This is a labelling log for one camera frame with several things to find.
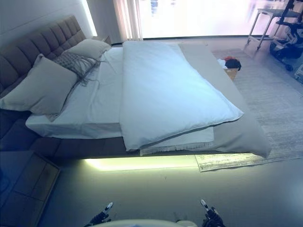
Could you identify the wooden nightstand with drawers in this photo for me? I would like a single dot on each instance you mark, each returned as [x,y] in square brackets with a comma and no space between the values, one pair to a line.
[26,184]

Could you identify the brown upholstered bed frame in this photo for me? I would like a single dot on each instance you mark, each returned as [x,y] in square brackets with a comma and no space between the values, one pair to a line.
[71,146]

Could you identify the black wheeled equipment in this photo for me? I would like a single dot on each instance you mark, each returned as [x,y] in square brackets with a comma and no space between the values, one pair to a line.
[284,47]

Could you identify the white duvet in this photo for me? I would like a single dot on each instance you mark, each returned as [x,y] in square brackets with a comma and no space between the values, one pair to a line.
[170,94]

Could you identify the brown tufted headboard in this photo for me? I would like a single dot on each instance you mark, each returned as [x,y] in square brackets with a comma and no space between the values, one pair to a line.
[35,42]

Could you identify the metal-legged table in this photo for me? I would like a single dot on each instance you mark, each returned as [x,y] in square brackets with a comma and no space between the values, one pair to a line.
[267,11]

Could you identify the white bed sheet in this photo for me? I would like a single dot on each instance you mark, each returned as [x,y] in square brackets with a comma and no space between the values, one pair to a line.
[94,99]

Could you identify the grey patterned rug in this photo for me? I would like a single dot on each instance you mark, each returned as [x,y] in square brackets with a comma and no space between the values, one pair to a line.
[265,106]

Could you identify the beige square pillow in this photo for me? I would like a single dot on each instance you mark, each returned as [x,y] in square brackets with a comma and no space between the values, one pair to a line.
[90,48]
[40,87]

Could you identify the beige bedspread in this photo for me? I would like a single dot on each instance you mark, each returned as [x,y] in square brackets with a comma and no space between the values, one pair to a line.
[213,71]

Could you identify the white garment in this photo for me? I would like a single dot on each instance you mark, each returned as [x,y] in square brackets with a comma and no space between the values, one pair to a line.
[221,63]

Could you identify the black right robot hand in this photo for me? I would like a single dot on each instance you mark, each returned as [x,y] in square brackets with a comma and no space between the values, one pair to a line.
[210,216]

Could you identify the silver robot torso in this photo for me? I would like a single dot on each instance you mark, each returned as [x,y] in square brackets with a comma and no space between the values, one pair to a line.
[146,223]

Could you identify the small wooden bedside table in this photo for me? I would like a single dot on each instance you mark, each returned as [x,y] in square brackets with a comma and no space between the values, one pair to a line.
[106,39]

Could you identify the cardboard box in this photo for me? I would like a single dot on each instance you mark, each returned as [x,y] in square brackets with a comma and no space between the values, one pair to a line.
[230,73]

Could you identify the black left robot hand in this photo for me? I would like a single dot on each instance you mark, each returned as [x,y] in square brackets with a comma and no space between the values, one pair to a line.
[104,214]

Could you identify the sheer white curtain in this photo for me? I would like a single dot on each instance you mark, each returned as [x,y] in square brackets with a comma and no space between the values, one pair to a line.
[127,19]

